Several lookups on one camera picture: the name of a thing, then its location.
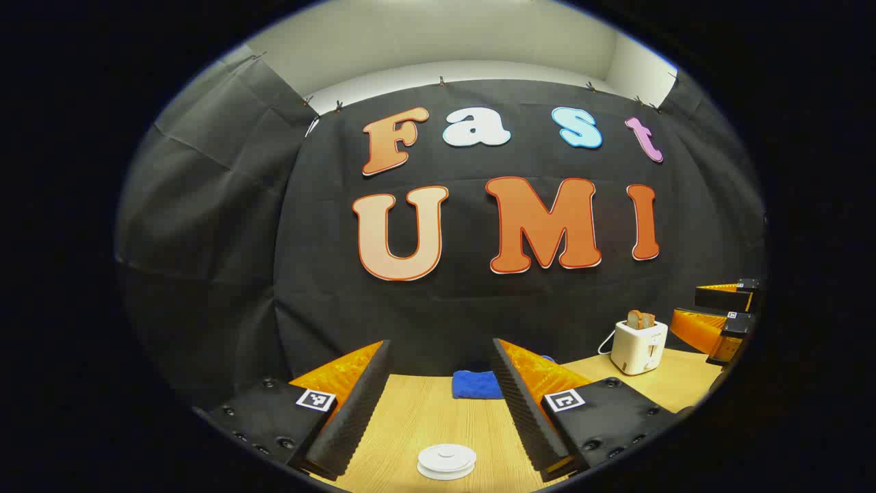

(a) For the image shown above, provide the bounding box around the blue towel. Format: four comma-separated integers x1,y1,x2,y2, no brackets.
452,355,556,400

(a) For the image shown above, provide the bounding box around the white teacup lid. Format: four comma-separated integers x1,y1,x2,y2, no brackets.
419,443,478,473

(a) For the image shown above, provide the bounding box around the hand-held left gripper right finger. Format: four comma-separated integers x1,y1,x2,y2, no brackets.
491,338,680,483

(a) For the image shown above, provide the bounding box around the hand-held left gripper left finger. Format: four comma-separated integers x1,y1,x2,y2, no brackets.
192,339,395,482

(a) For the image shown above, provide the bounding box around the white toaster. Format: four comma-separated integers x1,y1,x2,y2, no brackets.
610,320,669,376

